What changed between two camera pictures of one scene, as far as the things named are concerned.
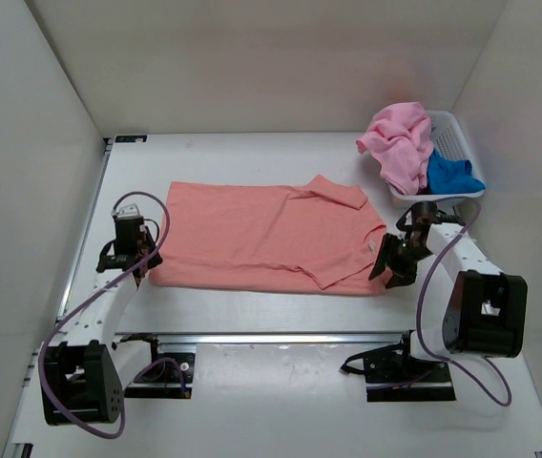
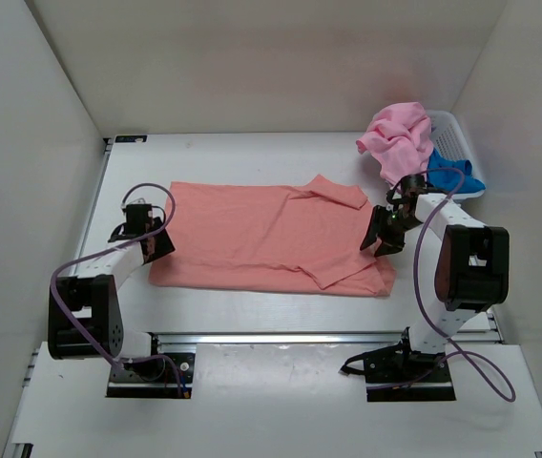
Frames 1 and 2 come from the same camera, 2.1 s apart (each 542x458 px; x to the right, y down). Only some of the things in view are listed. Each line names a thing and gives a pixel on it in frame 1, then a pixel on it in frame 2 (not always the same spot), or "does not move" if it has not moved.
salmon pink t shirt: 316,237 does not move
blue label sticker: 131,138 does not move
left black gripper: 155,260 → 164,248
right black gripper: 401,275 → 388,244
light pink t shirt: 401,138 does not move
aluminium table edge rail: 266,337 does not move
